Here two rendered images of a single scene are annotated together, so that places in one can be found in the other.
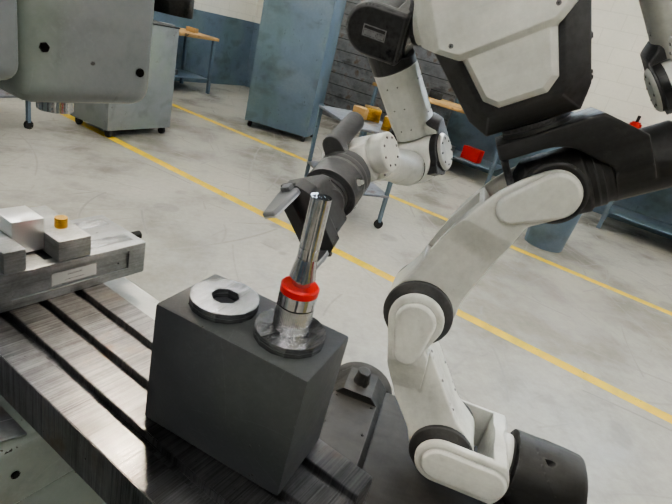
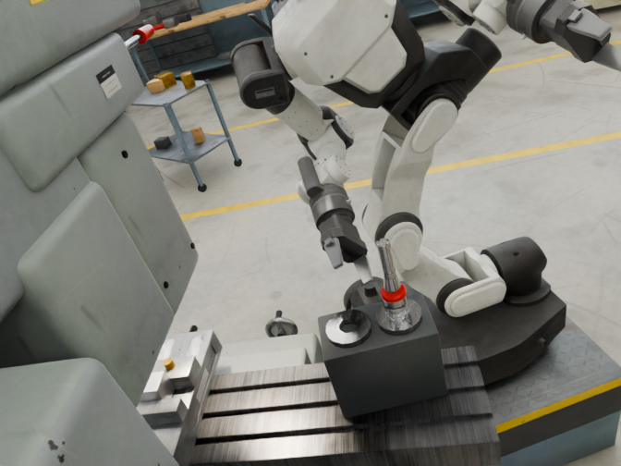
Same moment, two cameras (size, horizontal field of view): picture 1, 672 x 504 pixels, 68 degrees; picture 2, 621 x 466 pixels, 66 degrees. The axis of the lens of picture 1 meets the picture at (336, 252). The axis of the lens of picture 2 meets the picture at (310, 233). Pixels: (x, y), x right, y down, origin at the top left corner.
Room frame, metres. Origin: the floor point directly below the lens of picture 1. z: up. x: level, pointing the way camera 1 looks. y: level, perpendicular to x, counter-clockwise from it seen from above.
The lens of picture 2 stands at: (-0.09, 0.30, 1.81)
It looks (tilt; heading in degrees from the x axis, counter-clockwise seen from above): 33 degrees down; 346
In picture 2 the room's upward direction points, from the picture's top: 17 degrees counter-clockwise
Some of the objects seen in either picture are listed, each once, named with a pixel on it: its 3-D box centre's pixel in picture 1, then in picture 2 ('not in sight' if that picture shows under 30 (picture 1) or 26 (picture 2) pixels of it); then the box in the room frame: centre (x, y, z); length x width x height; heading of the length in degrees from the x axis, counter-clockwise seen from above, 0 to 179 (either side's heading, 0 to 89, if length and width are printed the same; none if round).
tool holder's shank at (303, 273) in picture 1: (310, 242); (387, 266); (0.52, 0.03, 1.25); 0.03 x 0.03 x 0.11
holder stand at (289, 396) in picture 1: (244, 373); (381, 353); (0.54, 0.08, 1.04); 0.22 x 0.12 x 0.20; 71
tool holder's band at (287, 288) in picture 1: (300, 287); (393, 291); (0.52, 0.03, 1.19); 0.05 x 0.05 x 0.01
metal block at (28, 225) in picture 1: (19, 229); (153, 390); (0.74, 0.54, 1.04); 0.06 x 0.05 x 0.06; 62
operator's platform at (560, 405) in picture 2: not in sight; (462, 376); (0.93, -0.37, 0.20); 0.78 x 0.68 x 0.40; 80
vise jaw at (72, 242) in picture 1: (51, 232); (164, 374); (0.79, 0.51, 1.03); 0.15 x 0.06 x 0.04; 62
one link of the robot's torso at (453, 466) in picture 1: (461, 443); (462, 282); (0.93, -0.40, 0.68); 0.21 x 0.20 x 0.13; 80
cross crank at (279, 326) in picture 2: not in sight; (280, 337); (1.13, 0.21, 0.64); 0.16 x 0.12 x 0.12; 152
